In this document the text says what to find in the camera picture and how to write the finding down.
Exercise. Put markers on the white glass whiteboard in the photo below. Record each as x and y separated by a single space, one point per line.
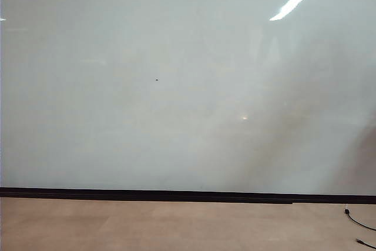
117 86

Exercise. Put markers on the black whiteboard bottom rail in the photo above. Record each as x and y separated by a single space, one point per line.
147 195

